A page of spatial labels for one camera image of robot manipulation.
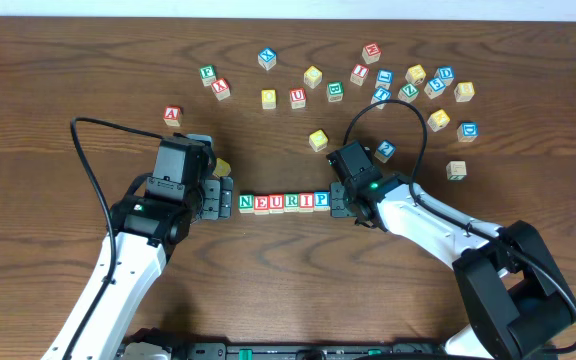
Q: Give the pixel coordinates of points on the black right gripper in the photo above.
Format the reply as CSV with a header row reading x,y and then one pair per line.
x,y
338,200

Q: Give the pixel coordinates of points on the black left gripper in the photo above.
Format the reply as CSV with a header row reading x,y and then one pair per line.
x,y
218,198

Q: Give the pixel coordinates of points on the blue P wooden block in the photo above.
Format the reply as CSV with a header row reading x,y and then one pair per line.
x,y
321,201

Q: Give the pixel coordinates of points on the red i block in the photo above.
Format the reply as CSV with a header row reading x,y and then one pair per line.
x,y
359,74
306,202

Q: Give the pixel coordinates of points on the green R wooden block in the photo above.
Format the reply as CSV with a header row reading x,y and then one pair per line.
x,y
291,202

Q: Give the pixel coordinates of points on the green N wooden block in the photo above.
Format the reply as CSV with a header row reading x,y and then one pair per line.
x,y
246,203

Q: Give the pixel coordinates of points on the red u block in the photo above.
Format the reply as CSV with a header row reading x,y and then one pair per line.
x,y
276,203
297,98

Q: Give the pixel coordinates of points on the red E wooden block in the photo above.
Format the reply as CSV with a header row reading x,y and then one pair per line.
x,y
261,204

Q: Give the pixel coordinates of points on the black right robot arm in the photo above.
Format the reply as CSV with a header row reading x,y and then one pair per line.
x,y
515,296

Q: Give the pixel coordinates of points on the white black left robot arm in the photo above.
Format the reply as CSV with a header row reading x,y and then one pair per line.
x,y
143,229

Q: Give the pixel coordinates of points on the blue 2 wooden block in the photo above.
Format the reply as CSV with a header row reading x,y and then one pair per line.
x,y
384,151

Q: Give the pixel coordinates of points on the yellow 2 wooden block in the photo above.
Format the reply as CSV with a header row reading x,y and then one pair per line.
x,y
222,168

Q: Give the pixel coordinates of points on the yellow block lower middle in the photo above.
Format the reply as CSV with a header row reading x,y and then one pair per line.
x,y
318,140

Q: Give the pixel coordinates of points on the red A wooden block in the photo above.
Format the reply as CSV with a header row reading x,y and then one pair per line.
x,y
173,116

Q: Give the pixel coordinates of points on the blue T wooden block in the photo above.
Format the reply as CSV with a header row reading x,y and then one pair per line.
x,y
380,94

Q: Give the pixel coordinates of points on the green B wooden block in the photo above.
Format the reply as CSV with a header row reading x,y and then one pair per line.
x,y
335,91

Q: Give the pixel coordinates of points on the green Z wooden block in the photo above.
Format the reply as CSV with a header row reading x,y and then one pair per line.
x,y
408,93

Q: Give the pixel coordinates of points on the red X wooden block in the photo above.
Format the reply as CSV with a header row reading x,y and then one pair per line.
x,y
221,89

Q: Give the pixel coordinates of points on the blue L wooden block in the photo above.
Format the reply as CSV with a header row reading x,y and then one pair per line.
x,y
384,78

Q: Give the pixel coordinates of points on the yellow block with picture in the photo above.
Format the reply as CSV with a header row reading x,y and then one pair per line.
x,y
438,120

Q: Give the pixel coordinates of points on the yellow block upper middle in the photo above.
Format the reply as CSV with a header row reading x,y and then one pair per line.
x,y
313,77

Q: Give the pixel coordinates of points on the green F wooden block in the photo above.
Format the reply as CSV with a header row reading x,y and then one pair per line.
x,y
207,75

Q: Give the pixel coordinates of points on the green 7 wooden block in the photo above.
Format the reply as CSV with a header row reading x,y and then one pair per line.
x,y
456,170

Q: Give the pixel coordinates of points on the yellow O wooden block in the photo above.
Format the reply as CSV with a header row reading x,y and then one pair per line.
x,y
268,99

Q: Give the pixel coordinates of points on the yellow block near Z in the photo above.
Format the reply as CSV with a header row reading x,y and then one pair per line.
x,y
415,75

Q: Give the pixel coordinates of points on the blue 5 wooden block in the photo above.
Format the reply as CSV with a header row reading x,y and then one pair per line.
x,y
434,87

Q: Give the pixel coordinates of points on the red H wooden block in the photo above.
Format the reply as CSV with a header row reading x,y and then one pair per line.
x,y
371,53

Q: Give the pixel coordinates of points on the blue D block near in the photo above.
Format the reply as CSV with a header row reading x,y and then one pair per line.
x,y
467,132

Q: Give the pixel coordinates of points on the blue d block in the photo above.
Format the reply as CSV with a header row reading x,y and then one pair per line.
x,y
467,132
445,74

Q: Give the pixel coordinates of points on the blue D block far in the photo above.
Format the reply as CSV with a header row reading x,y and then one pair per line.
x,y
445,74

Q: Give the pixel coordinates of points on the yellow 8 wooden block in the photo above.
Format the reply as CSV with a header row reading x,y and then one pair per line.
x,y
464,92

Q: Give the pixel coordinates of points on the blue X wooden block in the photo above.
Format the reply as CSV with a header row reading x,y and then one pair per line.
x,y
267,58

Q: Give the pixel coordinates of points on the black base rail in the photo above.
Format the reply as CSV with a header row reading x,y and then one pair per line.
x,y
220,351

